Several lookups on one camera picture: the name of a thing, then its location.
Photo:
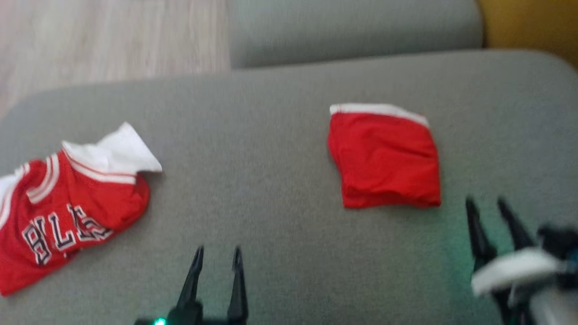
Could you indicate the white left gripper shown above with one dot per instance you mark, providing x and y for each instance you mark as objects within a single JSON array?
[{"x": 189, "y": 318}]

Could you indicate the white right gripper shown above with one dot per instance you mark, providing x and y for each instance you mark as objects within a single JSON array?
[{"x": 515, "y": 271}]

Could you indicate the red shorts white waistband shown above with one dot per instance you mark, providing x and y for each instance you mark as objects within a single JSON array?
[{"x": 384, "y": 162}]

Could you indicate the red basketball jersey white sleeves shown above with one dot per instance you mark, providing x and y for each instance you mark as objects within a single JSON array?
[{"x": 90, "y": 203}]

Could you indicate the large grey sofa seat cushion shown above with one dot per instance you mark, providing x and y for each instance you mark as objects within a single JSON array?
[{"x": 271, "y": 158}]

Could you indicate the mustard yellow panel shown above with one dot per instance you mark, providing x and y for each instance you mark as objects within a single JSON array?
[{"x": 533, "y": 22}]

